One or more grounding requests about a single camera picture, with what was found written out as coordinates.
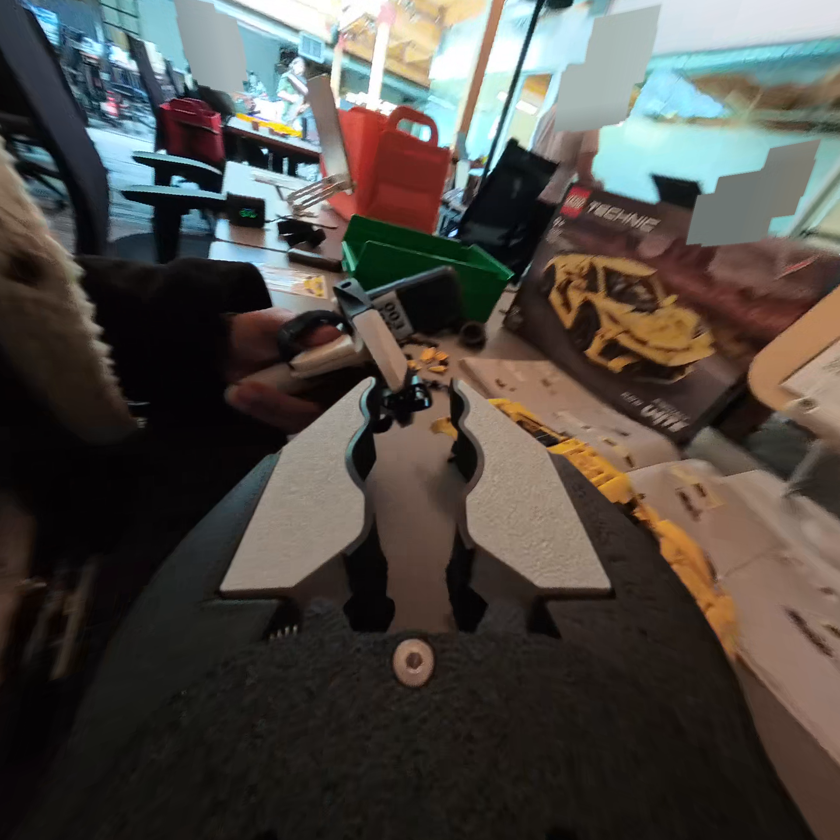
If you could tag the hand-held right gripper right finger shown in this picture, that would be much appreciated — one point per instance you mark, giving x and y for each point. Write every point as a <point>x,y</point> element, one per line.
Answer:
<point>531,518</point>

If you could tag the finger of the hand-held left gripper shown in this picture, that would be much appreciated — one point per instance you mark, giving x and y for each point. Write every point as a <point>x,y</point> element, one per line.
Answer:
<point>388,354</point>

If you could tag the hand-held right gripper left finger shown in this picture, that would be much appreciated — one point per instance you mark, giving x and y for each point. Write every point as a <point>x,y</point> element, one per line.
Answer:
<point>295,518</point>

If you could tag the black toy connector piece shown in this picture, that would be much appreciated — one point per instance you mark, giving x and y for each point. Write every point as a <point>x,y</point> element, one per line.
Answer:
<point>405,399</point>

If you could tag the person's left forearm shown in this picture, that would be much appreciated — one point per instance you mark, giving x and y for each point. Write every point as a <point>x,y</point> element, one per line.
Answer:
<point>177,315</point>

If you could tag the person's left hand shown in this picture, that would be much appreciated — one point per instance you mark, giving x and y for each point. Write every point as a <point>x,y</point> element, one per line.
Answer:
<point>256,348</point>

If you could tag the green plastic bin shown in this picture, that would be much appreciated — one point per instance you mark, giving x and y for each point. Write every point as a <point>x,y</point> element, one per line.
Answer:
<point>420,262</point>

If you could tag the pile of yellow black toy pieces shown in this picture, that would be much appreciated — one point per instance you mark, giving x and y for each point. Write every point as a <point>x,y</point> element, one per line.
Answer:
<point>430,358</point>

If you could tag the black toy tyre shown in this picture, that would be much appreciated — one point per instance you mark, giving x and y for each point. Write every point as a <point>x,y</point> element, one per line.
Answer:
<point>472,334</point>

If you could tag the colourful sticker sheet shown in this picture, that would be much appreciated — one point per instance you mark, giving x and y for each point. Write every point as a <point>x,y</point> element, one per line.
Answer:
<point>295,282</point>

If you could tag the small flat black device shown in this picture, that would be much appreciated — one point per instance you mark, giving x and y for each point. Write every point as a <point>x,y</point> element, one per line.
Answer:
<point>315,258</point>

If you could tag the black upright panel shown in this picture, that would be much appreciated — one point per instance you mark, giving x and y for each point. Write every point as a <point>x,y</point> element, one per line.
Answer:
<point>505,203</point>

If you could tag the open instruction booklet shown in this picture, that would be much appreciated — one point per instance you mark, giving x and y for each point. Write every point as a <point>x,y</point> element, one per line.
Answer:
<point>590,407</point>

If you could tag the orange box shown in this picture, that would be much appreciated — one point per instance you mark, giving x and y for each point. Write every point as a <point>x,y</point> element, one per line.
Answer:
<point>400,170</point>

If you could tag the yellow toy brick car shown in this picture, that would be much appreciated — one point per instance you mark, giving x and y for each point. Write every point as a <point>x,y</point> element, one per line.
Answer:
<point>682,558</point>

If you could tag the wooden board document stand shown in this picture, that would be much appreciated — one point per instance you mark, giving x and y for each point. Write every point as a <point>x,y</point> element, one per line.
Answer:
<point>328,131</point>
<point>800,374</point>

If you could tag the black device green lights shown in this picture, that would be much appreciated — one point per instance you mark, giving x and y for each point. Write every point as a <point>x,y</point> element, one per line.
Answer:
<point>246,211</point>

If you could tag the black printed toy box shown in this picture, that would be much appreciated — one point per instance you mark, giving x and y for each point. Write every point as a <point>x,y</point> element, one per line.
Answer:
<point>656,315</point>

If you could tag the black floor lamp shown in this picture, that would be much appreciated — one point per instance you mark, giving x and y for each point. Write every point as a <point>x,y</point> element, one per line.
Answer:
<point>518,85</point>

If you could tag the dark office chair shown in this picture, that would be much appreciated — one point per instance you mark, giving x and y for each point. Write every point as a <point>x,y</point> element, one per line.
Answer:
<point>170,190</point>

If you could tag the dark red bag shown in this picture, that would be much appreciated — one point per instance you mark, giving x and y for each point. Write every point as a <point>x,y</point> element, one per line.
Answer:
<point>190,131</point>

